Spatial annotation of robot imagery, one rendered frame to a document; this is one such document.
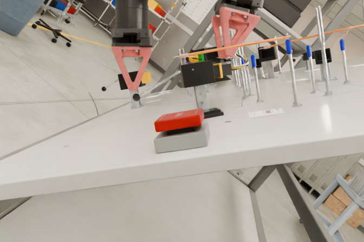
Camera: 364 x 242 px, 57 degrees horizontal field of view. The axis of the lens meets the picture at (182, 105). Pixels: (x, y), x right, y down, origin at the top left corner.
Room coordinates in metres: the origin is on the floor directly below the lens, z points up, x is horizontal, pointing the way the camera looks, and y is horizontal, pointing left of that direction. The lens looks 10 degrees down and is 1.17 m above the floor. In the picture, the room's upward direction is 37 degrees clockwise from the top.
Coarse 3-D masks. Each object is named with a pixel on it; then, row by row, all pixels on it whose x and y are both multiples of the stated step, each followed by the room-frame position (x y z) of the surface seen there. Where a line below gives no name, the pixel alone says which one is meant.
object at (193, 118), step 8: (184, 112) 0.38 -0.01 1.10; (192, 112) 0.37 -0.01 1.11; (200, 112) 0.36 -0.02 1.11; (160, 120) 0.35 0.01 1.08; (168, 120) 0.35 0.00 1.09; (176, 120) 0.34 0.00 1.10; (184, 120) 0.34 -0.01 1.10; (192, 120) 0.34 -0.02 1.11; (200, 120) 0.35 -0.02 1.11; (160, 128) 0.34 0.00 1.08; (168, 128) 0.34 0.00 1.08; (176, 128) 0.34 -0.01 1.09; (184, 128) 0.35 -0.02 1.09; (192, 128) 0.35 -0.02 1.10
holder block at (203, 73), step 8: (184, 64) 0.58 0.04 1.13; (192, 64) 0.58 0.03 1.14; (200, 64) 0.59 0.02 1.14; (208, 64) 0.59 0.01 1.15; (184, 72) 0.58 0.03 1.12; (192, 72) 0.58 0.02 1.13; (200, 72) 0.58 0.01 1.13; (208, 72) 0.59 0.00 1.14; (184, 80) 0.58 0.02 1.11; (192, 80) 0.58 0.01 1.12; (200, 80) 0.58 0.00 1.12; (208, 80) 0.59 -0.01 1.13
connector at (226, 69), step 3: (213, 66) 0.60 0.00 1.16; (216, 66) 0.60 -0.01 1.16; (222, 66) 0.60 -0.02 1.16; (225, 66) 0.60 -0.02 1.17; (228, 66) 0.60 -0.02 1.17; (216, 69) 0.60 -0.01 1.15; (222, 69) 0.60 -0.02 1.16; (225, 69) 0.60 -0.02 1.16; (228, 69) 0.60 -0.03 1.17; (231, 69) 0.61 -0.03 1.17; (216, 72) 0.60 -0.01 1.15; (219, 72) 0.60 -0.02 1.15; (222, 72) 0.60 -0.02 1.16; (225, 72) 0.60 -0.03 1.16; (228, 72) 0.60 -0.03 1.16; (231, 72) 0.61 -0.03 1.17; (216, 75) 0.60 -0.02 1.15; (219, 75) 0.60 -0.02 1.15; (225, 75) 0.60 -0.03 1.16
